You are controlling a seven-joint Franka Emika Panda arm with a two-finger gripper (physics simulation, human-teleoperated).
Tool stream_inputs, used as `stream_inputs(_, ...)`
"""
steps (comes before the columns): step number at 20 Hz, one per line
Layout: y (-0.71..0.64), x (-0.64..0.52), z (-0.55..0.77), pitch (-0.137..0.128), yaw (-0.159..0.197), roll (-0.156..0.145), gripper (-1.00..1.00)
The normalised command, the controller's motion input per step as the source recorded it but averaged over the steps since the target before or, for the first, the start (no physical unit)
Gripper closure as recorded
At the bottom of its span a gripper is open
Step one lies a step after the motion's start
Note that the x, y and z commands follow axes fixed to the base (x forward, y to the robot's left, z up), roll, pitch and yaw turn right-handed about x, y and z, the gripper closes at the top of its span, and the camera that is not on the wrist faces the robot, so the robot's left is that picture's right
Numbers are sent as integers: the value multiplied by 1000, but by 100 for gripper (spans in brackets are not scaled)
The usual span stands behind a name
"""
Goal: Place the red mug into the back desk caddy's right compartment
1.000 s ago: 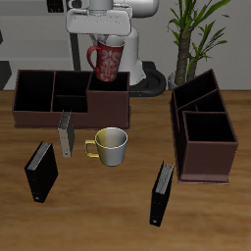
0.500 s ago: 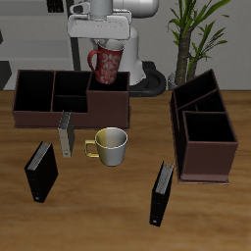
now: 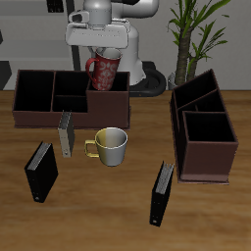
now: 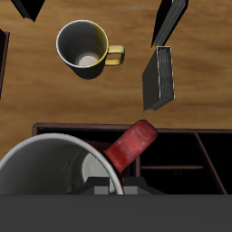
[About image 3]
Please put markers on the yellow and white mug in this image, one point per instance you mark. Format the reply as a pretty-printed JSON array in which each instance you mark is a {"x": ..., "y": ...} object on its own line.
[{"x": 111, "y": 148}]

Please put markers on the red patterned mug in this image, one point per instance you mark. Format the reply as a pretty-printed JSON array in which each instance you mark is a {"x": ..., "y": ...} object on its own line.
[{"x": 105, "y": 72}]

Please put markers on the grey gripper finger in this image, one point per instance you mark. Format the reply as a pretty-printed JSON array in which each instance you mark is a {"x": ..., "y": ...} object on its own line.
[
  {"x": 92, "y": 51},
  {"x": 101, "y": 50}
]

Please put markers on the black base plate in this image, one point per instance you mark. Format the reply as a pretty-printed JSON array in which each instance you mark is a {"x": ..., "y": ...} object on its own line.
[{"x": 154, "y": 81}]

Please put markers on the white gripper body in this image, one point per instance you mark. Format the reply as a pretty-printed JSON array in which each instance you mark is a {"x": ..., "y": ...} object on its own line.
[{"x": 98, "y": 36}]

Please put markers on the dark brown desk caddy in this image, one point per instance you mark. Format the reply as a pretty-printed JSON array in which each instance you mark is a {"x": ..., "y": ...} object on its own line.
[
  {"x": 108, "y": 109},
  {"x": 209, "y": 158}
]

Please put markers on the green pot plant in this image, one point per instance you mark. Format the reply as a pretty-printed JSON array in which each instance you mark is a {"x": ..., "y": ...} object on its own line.
[{"x": 183, "y": 49}]

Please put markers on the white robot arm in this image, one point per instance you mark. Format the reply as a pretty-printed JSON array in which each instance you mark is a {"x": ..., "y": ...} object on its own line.
[{"x": 134, "y": 59}]

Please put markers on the grey book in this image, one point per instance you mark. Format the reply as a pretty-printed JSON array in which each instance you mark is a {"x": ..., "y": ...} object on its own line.
[{"x": 66, "y": 137}]

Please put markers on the black book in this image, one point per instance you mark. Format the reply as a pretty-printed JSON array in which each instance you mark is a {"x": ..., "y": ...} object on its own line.
[
  {"x": 160, "y": 199},
  {"x": 42, "y": 176}
]

